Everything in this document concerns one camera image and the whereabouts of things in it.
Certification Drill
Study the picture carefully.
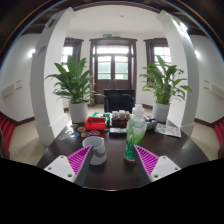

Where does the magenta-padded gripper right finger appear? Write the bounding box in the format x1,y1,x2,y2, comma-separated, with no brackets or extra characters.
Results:
133,144,182,183

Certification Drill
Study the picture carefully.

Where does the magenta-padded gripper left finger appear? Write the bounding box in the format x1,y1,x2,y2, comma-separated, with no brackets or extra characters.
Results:
43,144,94,188

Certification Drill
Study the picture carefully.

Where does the clear bottle with green drink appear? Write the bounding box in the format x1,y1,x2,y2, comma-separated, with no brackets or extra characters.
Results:
123,103,148,164

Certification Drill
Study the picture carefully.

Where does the printed paper leaflet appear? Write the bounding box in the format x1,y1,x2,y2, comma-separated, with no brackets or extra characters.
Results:
154,122,183,139

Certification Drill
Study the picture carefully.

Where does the white ceramic mug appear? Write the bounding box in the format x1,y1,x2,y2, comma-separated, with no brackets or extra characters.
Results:
81,135,108,166

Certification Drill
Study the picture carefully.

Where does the dark round teapot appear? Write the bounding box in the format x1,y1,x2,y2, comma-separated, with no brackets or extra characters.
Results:
143,118,158,131

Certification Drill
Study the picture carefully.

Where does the red plastic box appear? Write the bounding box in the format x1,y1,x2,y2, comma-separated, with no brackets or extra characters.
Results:
83,116,108,131

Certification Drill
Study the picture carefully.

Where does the leafy plant in white pot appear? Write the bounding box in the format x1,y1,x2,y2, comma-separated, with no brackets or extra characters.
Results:
139,55,193,124
44,55,106,124

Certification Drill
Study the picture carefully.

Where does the black flat phone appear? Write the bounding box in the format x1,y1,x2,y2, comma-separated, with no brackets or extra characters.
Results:
109,127,128,135

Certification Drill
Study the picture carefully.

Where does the tea set on dark tray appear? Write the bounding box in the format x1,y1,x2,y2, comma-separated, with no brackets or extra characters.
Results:
110,109,132,128

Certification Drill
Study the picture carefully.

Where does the green flat box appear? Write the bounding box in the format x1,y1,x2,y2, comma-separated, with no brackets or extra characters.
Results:
92,112,112,118

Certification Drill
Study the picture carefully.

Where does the red carpeted staircase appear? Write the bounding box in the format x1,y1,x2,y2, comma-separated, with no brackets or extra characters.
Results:
213,118,224,149
0,113,16,153

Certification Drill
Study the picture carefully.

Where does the black chair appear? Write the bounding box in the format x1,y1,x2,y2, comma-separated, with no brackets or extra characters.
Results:
103,88,136,114

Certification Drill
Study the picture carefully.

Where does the brown wooden double door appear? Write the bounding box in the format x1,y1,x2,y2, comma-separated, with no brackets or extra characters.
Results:
89,37,138,103

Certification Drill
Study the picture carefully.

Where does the brown framed window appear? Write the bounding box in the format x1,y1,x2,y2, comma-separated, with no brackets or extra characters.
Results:
143,38,173,76
62,37,84,84

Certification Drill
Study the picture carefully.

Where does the purple pillar sign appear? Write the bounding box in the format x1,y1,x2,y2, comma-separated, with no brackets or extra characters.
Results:
34,45,48,58

